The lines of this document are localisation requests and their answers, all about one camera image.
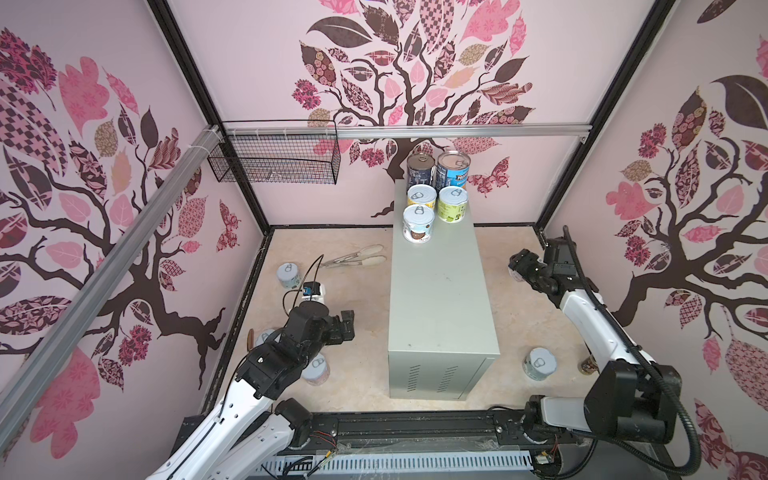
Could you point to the aluminium rail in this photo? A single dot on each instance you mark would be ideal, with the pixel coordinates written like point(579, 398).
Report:
point(37, 373)
point(424, 131)

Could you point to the aluminium rail left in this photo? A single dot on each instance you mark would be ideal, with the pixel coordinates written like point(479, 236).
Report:
point(37, 373)

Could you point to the light teal short can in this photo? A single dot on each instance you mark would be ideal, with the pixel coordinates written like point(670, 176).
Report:
point(289, 276)

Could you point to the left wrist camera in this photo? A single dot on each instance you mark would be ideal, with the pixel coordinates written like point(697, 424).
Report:
point(313, 291)

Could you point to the green short can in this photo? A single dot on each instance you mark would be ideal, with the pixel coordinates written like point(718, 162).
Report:
point(452, 204)

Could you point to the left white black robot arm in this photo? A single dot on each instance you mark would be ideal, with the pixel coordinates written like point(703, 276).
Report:
point(251, 423)

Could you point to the dark navy tall can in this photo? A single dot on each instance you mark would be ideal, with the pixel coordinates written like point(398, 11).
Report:
point(420, 167)

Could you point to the brown spice bottle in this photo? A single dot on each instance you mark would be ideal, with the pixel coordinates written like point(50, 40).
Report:
point(588, 366)

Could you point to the metal tongs cream tips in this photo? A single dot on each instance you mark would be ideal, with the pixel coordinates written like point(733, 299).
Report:
point(367, 256)

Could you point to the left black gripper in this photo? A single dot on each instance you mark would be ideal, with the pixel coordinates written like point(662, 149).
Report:
point(337, 336)

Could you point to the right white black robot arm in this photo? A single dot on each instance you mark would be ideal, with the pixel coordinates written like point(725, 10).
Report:
point(634, 399)

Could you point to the black wire basket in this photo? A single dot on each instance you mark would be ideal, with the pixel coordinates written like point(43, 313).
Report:
point(278, 151)

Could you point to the aluminium rail back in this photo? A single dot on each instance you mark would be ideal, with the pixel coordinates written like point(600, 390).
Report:
point(424, 131)

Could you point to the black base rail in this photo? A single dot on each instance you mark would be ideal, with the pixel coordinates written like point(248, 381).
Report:
point(489, 430)

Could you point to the blue chicken noodle soup can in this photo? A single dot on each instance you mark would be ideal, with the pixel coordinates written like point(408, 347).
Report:
point(452, 169)

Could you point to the pink short can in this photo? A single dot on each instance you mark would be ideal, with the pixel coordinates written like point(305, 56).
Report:
point(317, 371)
point(515, 274)

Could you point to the small yellow can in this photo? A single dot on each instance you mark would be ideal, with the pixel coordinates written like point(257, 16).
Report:
point(423, 195)

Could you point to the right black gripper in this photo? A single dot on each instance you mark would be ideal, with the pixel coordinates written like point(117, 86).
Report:
point(522, 260)

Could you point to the white slotted cable duct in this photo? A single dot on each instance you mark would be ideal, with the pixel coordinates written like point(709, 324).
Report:
point(357, 465)

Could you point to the grey metal cabinet counter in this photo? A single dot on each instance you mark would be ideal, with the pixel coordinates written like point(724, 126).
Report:
point(442, 337)

